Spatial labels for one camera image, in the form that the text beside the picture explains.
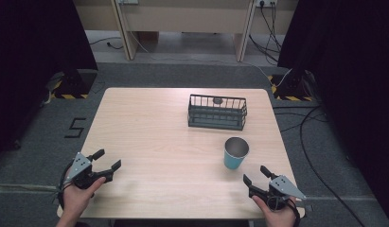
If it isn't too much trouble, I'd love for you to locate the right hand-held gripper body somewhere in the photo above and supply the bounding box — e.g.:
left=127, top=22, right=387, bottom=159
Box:
left=248, top=175, right=308, bottom=212

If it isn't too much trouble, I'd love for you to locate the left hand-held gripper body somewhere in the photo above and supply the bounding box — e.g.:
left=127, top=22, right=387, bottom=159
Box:
left=62, top=151, right=115, bottom=190

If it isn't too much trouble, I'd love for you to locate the blue paper cup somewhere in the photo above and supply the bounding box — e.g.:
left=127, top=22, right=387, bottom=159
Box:
left=222, top=136, right=251, bottom=170

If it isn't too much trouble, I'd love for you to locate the black wire basket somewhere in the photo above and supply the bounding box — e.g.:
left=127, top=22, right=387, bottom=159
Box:
left=187, top=94, right=248, bottom=131

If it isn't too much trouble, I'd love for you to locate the person's right hand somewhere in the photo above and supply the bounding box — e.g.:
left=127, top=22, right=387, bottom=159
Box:
left=252, top=195, right=298, bottom=227

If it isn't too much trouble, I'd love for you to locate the person's left hand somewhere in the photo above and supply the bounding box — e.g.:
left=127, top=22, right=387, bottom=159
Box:
left=61, top=176, right=107, bottom=219

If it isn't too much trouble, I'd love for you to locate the black stand base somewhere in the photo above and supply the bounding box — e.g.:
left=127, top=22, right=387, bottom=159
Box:
left=268, top=68, right=314, bottom=102
left=49, top=69, right=98, bottom=100

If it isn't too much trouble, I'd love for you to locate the black curtain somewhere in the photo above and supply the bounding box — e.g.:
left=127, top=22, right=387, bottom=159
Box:
left=0, top=0, right=99, bottom=160
left=276, top=0, right=389, bottom=218

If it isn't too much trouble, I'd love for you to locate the beige wooden desk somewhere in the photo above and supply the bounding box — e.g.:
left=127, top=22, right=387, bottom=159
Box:
left=73, top=0, right=300, bottom=62

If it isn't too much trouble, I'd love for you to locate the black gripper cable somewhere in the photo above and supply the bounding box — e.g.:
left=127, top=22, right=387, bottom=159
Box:
left=266, top=194, right=302, bottom=227
left=56, top=160, right=75, bottom=210

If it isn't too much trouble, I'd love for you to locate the bundle of black cables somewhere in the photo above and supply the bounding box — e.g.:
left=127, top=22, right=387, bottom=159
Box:
left=248, top=1, right=283, bottom=66

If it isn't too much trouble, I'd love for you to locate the white wall socket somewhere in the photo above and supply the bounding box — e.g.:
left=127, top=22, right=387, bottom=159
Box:
left=256, top=0, right=277, bottom=9

